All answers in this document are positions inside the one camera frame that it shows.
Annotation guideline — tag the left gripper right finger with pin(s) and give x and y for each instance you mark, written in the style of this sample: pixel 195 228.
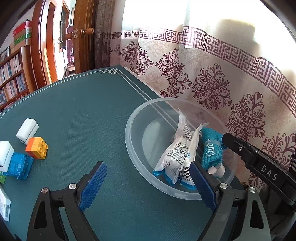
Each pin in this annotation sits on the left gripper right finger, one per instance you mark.
pixel 250 222

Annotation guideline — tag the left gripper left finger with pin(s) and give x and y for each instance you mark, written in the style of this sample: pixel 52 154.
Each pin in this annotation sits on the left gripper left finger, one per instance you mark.
pixel 46 221

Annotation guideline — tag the white medicine box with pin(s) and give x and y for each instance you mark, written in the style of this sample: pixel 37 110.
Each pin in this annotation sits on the white medicine box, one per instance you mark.
pixel 5 205

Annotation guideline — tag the blue cracker packet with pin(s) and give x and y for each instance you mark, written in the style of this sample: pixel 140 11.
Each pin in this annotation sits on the blue cracker packet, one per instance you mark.
pixel 19 166

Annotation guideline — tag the teal knitted cloth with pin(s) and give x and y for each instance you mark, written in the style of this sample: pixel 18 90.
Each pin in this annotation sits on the teal knitted cloth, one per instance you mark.
pixel 213 148

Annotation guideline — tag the green dotted block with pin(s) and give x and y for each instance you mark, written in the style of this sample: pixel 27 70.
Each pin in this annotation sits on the green dotted block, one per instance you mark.
pixel 2 178

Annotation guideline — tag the orange yellow toy brick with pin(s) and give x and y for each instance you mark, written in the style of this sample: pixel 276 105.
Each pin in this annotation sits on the orange yellow toy brick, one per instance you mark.
pixel 37 148

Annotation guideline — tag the large white eraser case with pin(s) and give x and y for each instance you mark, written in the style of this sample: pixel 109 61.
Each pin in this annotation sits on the large white eraser case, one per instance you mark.
pixel 6 152

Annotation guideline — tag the white blue plastic packet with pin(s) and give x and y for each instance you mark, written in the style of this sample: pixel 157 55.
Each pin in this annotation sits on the white blue plastic packet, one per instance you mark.
pixel 174 164

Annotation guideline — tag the small white eraser case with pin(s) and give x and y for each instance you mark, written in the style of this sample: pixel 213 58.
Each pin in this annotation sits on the small white eraser case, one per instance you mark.
pixel 27 130

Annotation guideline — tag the patterned curtain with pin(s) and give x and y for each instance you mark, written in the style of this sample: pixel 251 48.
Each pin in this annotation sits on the patterned curtain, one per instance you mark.
pixel 235 58

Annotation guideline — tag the clear plastic bowl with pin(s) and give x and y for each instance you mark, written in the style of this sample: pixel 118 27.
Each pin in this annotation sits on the clear plastic bowl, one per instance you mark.
pixel 150 130

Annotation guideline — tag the wooden bookshelf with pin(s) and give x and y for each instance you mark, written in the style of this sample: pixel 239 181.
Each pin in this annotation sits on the wooden bookshelf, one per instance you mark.
pixel 17 77

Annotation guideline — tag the purple hanging trousers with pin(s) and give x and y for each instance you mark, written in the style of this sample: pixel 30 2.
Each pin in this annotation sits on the purple hanging trousers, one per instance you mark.
pixel 69 43

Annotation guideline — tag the wooden door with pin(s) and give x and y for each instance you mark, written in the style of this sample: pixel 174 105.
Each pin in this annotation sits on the wooden door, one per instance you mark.
pixel 82 35

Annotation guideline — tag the stacked boxes on shelf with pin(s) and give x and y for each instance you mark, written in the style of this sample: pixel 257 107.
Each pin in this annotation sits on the stacked boxes on shelf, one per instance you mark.
pixel 22 36

